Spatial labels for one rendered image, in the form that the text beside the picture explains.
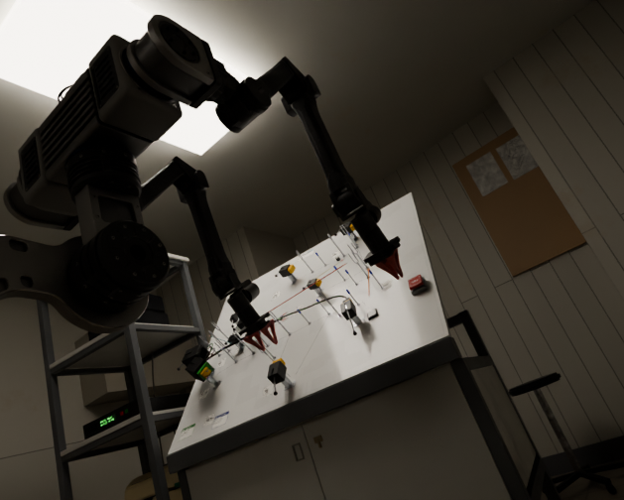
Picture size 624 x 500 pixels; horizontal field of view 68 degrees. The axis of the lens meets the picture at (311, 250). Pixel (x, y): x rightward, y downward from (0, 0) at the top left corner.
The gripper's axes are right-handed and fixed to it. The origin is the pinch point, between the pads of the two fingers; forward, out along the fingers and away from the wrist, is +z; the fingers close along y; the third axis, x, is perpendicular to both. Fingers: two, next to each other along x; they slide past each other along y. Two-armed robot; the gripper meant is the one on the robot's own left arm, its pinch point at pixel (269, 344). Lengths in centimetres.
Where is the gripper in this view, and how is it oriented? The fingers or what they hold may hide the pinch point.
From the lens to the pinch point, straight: 152.8
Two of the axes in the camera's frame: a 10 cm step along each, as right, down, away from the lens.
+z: 5.7, 8.2, 0.8
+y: -7.5, 4.8, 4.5
